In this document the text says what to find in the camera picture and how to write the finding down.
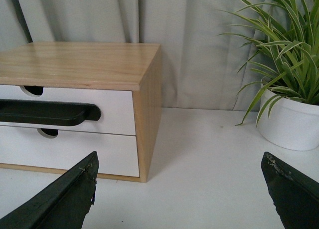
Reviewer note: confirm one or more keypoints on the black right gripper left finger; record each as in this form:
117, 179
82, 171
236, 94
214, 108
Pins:
63, 204

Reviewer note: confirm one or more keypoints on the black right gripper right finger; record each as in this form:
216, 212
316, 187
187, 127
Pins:
294, 194

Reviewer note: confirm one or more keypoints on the black drawer handle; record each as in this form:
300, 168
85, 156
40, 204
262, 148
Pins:
47, 112

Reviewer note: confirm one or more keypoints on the white drawer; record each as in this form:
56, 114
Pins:
117, 113
117, 154

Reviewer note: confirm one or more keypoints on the wooden drawer cabinet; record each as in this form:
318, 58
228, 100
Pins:
134, 67

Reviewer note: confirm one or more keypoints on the white plant pot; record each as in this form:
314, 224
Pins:
287, 123

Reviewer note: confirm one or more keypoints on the grey curtain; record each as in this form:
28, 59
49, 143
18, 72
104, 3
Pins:
203, 53

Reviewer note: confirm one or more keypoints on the green spider plant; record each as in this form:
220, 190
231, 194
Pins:
290, 39

